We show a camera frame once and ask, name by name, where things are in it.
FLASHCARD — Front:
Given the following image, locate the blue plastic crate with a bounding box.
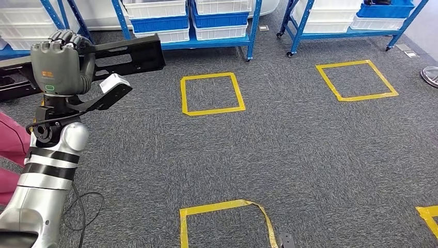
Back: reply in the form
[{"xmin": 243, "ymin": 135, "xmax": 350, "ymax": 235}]
[
  {"xmin": 130, "ymin": 14, "xmax": 191, "ymax": 34},
  {"xmin": 190, "ymin": 3, "xmax": 250, "ymax": 29},
  {"xmin": 355, "ymin": 0, "xmax": 415, "ymax": 19}
]

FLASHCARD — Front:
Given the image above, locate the long black perforated panel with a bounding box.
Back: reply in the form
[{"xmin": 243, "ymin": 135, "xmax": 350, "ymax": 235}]
[{"xmin": 0, "ymin": 33, "xmax": 166, "ymax": 102}]

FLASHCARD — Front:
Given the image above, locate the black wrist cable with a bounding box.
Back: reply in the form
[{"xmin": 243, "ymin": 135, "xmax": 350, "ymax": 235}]
[{"xmin": 25, "ymin": 111, "xmax": 88, "ymax": 136}]

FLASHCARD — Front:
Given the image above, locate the black hanging robot cable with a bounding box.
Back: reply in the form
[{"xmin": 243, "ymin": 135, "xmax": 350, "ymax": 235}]
[{"xmin": 62, "ymin": 183, "xmax": 105, "ymax": 248}]

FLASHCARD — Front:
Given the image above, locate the round metal base plate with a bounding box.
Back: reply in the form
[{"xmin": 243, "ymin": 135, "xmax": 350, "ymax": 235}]
[{"xmin": 420, "ymin": 66, "xmax": 438, "ymax": 89}]

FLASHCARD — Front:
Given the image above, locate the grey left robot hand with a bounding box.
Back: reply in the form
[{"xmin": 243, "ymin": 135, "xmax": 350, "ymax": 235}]
[{"xmin": 30, "ymin": 29, "xmax": 97, "ymax": 97}]

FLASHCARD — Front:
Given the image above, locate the person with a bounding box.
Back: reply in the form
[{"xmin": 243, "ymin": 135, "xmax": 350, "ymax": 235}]
[{"xmin": 0, "ymin": 111, "xmax": 32, "ymax": 206}]

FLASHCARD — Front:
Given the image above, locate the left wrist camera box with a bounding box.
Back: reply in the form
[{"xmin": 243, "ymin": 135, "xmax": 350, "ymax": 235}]
[{"xmin": 68, "ymin": 73, "xmax": 133, "ymax": 112}]

